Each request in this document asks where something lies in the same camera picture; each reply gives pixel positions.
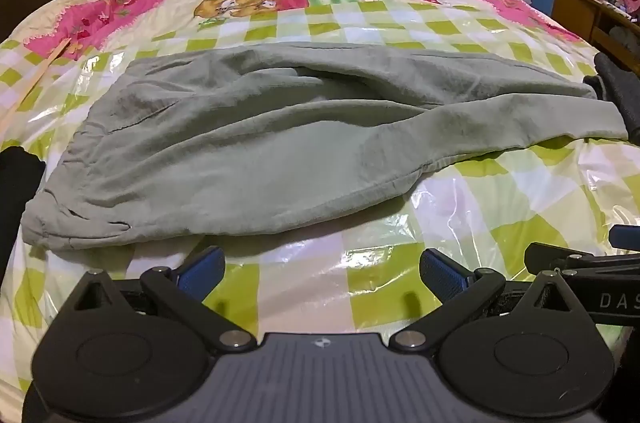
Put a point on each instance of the dark grey folded cloth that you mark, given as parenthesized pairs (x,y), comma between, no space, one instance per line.
(617,93)

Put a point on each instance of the black cloth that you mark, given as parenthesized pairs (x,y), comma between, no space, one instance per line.
(17,193)

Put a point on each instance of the blue foam mat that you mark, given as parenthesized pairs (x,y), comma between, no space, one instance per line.
(542,0)

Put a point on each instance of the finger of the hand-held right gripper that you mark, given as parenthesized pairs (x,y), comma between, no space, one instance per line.
(627,238)
(590,260)

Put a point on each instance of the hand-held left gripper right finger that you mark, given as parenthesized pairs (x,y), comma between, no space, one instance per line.
(442,273)

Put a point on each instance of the printed checkered blanket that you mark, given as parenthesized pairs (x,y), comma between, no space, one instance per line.
(350,23)

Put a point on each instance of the thin wooden stick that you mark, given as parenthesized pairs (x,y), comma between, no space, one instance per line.
(42,70)

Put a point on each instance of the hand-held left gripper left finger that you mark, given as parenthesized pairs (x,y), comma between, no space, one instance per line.
(202,270)

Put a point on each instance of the wooden desk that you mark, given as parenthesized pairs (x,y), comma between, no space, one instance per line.
(575,10)

